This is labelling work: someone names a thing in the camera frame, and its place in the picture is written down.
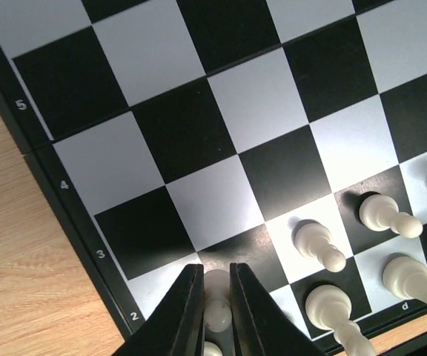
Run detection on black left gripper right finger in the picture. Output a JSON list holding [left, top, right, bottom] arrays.
[[230, 263, 325, 356]]

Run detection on white piece tray corner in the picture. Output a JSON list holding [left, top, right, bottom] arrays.
[[204, 269, 232, 333]]

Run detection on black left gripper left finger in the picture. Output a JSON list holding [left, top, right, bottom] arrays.
[[114, 264, 205, 355]]

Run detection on white pawn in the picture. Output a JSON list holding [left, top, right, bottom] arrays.
[[203, 341, 223, 356], [359, 194, 423, 238], [292, 220, 346, 273]]

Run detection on black white chessboard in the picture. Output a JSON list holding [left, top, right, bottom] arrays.
[[0, 1, 427, 354]]

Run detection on white piece eleventh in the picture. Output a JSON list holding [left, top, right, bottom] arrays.
[[305, 285, 377, 355]]

